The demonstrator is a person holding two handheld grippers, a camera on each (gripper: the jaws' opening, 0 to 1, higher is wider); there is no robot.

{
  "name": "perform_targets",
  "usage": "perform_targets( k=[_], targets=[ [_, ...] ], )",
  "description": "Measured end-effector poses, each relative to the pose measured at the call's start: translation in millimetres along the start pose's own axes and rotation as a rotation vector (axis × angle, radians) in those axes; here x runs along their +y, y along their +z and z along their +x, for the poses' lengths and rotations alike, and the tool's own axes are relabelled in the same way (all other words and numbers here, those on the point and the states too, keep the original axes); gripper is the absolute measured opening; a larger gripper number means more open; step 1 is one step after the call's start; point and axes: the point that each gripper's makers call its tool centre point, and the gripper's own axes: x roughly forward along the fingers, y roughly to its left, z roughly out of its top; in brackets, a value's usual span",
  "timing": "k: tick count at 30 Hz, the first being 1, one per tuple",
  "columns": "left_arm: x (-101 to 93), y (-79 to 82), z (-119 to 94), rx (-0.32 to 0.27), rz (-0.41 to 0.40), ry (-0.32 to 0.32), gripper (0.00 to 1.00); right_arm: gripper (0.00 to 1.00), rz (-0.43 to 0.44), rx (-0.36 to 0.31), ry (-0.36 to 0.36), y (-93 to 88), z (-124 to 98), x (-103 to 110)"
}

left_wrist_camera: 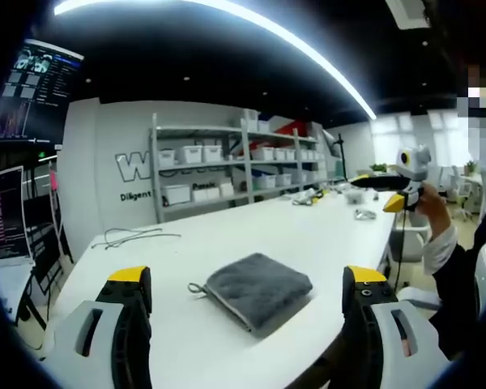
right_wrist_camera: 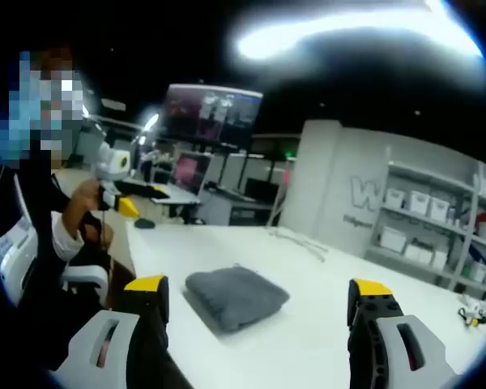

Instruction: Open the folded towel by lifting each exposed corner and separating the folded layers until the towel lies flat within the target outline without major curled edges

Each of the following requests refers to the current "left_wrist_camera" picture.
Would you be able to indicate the grey towel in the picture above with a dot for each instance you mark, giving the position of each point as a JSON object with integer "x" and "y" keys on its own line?
{"x": 259, "y": 289}

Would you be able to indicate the person's right hand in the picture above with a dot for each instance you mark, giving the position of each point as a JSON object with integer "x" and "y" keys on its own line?
{"x": 435, "y": 210}

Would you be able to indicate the green potted plant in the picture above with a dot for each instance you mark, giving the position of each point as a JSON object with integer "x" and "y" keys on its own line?
{"x": 378, "y": 167}

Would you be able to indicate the small grey container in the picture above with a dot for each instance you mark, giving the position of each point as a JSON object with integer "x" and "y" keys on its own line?
{"x": 354, "y": 196}

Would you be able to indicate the small clear plastic bag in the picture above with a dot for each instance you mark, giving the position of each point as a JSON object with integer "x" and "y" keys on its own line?
{"x": 365, "y": 214}

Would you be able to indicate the black pole stand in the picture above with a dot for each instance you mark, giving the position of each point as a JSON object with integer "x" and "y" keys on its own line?
{"x": 340, "y": 156}

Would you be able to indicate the white office chair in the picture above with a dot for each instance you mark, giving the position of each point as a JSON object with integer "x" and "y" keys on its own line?
{"x": 463, "y": 198}

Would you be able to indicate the pile of small parts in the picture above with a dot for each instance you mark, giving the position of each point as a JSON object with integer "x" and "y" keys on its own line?
{"x": 308, "y": 197}

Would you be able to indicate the grey metal shelf unit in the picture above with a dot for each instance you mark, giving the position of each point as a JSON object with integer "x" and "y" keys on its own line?
{"x": 247, "y": 162}

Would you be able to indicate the ceiling light strip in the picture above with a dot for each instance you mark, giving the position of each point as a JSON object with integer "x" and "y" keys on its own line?
{"x": 308, "y": 52}

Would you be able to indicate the ceiling air vent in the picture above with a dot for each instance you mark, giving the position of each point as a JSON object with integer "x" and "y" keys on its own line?
{"x": 407, "y": 12}

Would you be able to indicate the desk computer monitor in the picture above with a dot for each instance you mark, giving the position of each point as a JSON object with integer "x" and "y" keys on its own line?
{"x": 4, "y": 215}

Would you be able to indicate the group of white storage boxes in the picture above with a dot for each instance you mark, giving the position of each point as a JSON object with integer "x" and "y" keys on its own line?
{"x": 194, "y": 154}

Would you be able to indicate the wall-mounted display screen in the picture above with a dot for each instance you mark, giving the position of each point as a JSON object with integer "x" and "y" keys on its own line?
{"x": 36, "y": 93}

